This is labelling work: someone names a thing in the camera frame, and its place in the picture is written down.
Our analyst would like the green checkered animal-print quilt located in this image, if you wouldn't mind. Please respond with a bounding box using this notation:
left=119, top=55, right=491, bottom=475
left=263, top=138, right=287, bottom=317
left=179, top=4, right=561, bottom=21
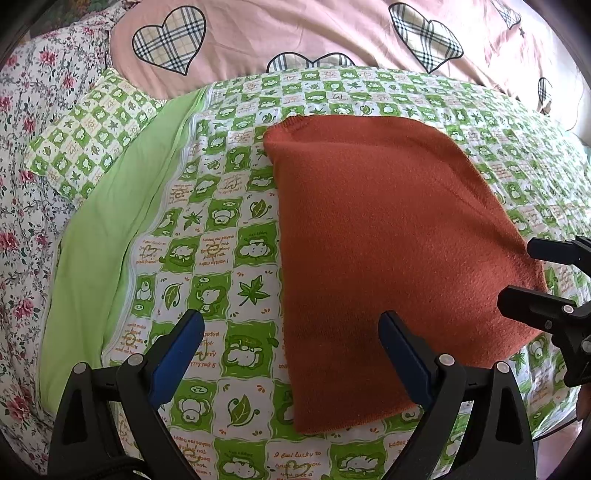
left=39, top=65, right=591, bottom=480

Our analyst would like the floral bed sheet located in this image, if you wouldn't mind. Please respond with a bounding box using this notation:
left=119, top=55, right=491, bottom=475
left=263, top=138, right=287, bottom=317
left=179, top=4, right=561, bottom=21
left=0, top=0, right=139, bottom=462

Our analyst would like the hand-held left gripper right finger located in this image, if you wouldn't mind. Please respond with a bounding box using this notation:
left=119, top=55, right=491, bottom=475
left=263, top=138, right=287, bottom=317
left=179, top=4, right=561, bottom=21
left=378, top=310, right=536, bottom=480

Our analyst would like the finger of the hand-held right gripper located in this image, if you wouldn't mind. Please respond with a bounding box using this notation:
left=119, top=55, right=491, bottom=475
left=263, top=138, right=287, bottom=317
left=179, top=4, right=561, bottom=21
left=498, top=285, right=591, bottom=388
left=527, top=235, right=591, bottom=278

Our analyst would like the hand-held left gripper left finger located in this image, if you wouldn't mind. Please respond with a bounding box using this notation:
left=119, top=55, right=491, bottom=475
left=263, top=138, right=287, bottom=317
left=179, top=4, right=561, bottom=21
left=47, top=309, right=205, bottom=480

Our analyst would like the pink heart-print quilt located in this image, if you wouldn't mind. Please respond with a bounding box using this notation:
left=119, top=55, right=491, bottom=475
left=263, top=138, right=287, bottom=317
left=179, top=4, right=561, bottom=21
left=108, top=0, right=591, bottom=134

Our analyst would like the green checkered pillow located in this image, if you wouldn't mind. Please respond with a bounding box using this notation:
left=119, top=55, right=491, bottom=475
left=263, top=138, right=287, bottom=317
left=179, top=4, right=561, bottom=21
left=27, top=68, right=169, bottom=206

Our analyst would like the orange knit sweater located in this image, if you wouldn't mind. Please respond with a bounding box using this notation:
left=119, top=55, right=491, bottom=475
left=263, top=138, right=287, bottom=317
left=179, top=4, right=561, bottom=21
left=263, top=115, right=550, bottom=435

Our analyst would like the thin black cable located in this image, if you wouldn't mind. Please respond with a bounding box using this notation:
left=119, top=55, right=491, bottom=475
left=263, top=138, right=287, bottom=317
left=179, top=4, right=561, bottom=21
left=531, top=406, right=586, bottom=445

